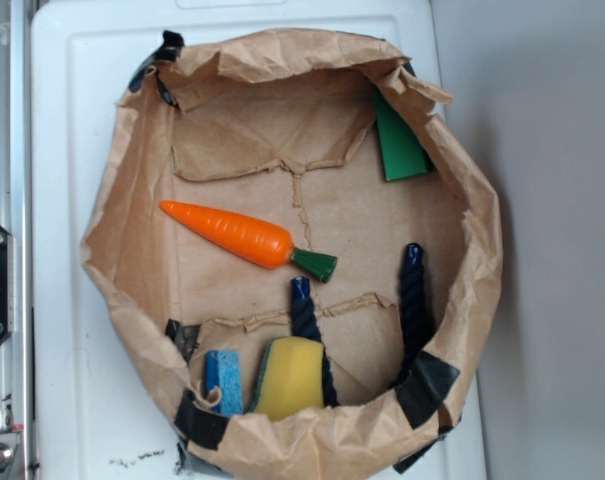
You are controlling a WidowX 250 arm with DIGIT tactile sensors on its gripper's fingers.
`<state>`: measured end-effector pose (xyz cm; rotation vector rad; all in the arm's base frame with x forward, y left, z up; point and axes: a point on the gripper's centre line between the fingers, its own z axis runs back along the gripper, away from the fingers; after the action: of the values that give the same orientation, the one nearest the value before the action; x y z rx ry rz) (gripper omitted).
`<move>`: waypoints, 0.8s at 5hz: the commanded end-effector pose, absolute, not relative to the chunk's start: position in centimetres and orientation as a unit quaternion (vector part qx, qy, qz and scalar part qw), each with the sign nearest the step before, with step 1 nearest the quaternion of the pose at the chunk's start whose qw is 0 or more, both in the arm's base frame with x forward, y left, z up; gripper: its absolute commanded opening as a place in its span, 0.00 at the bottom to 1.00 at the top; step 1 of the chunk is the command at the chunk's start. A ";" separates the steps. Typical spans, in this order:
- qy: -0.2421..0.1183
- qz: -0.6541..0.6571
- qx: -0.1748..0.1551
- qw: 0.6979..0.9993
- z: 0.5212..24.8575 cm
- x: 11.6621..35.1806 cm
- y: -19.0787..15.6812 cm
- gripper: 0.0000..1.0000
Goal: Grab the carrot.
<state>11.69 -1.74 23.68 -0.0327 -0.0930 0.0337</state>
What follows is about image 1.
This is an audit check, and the aluminium frame rail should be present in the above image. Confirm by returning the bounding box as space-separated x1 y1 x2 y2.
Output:
0 1 40 479

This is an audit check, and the orange plastic toy carrot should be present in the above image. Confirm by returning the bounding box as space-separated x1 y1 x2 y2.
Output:
160 200 337 283

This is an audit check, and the brown paper bag tray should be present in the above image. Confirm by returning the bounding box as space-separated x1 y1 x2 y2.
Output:
81 28 503 479

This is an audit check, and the green wedge block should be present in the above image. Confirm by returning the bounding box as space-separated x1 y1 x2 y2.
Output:
374 93 433 182

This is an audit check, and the blue sponge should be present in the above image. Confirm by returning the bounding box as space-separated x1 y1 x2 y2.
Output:
205 350 244 416

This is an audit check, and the yellow green sponge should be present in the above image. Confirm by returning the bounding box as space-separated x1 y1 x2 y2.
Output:
248 336 325 421

